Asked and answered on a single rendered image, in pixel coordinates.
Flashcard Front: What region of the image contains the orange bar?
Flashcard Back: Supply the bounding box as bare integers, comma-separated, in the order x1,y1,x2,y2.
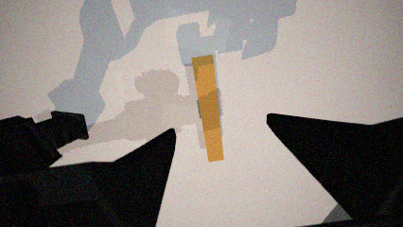
191,54,224,162

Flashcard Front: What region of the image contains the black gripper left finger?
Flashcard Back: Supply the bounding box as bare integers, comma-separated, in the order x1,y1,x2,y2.
5,129,176,227

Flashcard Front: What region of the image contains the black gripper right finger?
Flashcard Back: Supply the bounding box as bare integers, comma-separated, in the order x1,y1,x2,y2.
267,113,403,219

